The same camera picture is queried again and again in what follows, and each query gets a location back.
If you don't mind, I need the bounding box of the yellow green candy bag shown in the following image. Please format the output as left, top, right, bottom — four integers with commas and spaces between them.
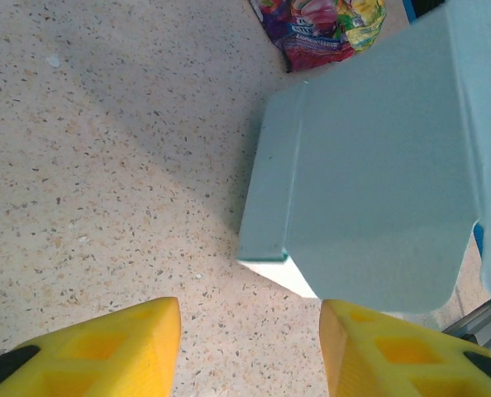
336, 0, 388, 54

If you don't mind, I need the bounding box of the purple candy bag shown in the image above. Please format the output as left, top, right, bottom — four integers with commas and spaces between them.
249, 0, 356, 74

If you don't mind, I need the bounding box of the aluminium mounting rail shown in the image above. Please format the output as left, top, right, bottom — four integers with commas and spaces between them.
441, 298, 491, 363

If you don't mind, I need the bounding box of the light blue paper box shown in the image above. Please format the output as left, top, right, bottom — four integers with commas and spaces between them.
236, 0, 491, 314

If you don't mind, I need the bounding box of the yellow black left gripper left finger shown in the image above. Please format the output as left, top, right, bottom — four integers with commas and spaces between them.
0, 296, 182, 397

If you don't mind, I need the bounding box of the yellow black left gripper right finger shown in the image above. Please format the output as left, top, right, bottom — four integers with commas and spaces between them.
319, 298, 491, 397

